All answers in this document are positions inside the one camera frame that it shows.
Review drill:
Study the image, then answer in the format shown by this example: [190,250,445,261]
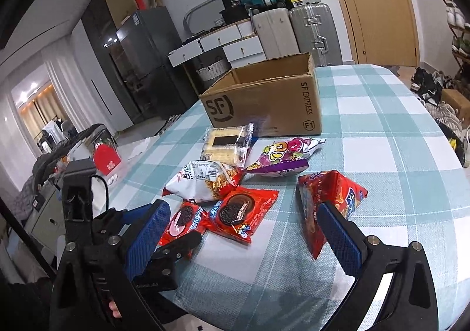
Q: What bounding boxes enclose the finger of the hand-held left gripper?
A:
[137,231,203,293]
[110,204,160,229]

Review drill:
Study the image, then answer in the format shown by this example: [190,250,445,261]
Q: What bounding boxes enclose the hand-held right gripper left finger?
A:
[49,200,172,331]

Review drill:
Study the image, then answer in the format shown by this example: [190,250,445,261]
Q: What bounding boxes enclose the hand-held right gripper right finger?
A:
[318,202,440,331]

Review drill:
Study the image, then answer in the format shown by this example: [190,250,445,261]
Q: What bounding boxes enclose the red cookie packet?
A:
[207,185,280,244]
[157,200,207,261]

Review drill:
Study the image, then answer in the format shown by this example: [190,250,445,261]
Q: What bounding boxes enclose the large red snack bag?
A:
[297,169,369,261]

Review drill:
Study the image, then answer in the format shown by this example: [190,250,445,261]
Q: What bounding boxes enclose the white noodle snack bag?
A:
[162,159,246,204]

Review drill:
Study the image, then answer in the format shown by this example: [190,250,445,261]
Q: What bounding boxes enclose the purple candy bag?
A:
[243,136,327,178]

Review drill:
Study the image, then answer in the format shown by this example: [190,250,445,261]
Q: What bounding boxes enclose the clear cracker packet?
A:
[202,123,255,171]

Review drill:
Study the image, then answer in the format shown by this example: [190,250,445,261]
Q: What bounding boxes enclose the brown cardboard box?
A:
[199,53,324,136]

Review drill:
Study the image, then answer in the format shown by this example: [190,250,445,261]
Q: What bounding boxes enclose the grey drawer cabinet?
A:
[28,187,67,245]

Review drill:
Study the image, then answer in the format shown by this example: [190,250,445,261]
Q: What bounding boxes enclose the red gift bag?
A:
[92,142,123,177]

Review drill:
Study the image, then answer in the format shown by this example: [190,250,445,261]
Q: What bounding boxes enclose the white paper sheet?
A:
[120,135,161,162]

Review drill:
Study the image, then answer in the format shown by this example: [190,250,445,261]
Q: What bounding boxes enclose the clothes rack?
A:
[34,115,76,145]

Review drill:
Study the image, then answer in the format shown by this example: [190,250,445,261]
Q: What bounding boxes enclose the dark grey refrigerator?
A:
[116,6,199,125]

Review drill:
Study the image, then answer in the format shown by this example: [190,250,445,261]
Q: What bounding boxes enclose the tall black cabinet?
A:
[81,0,145,127]

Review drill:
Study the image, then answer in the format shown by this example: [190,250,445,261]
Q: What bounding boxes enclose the woven basket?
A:
[194,57,231,83]

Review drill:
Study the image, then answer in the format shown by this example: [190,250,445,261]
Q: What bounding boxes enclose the pile of shoes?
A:
[409,67,470,167]

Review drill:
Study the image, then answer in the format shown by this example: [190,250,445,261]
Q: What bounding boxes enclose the small cardboard box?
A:
[440,88,470,117]

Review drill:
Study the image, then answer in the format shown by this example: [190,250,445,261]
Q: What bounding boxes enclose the white drawer cabinet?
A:
[168,19,267,68]

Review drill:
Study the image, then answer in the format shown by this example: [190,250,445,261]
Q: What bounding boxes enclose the tall cardboard carton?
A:
[100,0,139,29]

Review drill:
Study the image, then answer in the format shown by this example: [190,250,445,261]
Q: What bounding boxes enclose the silver suitcase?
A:
[289,3,344,68]

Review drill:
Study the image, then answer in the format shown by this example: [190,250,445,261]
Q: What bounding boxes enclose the beige suitcase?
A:
[251,7,295,60]

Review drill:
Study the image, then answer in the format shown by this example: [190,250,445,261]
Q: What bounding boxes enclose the black bag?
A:
[219,0,254,26]

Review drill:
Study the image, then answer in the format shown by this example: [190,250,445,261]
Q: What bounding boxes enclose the wooden door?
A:
[317,0,420,67]

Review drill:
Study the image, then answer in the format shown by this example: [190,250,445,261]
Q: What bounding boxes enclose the black cable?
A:
[90,174,111,211]

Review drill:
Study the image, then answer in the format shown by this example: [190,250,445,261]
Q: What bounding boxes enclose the grey oval frame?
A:
[182,0,225,38]

